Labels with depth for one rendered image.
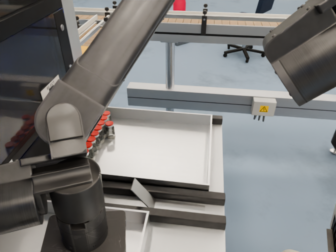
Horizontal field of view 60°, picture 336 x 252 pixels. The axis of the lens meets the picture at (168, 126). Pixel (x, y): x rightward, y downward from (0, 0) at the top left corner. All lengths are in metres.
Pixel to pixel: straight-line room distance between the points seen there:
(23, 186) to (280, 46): 0.27
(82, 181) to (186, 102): 1.42
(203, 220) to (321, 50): 0.39
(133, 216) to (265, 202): 1.35
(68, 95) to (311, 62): 0.23
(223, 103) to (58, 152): 1.44
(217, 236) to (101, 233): 0.25
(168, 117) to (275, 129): 1.70
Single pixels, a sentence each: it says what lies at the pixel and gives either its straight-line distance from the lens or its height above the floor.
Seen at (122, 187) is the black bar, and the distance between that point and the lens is 0.62.
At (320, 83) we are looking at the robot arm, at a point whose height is 1.24.
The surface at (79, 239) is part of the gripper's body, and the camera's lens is 0.37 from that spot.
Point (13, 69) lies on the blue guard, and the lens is 0.60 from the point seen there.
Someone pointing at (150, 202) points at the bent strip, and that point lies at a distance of 0.59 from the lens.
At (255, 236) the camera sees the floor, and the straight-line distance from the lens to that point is 1.69.
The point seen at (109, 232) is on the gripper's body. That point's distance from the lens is 0.41.
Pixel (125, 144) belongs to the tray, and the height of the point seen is 0.88.
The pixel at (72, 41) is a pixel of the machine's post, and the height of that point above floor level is 1.09.
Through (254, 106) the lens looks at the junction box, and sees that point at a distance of 1.66.
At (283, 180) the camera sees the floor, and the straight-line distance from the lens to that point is 2.01.
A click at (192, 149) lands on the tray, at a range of 0.73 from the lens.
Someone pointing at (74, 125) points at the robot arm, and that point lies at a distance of 0.31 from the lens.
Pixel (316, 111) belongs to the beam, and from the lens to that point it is 1.81.
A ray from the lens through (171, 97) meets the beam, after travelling 1.69.
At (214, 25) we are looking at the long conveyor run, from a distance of 1.50.
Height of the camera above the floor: 1.35
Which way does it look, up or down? 35 degrees down
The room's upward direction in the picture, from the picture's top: straight up
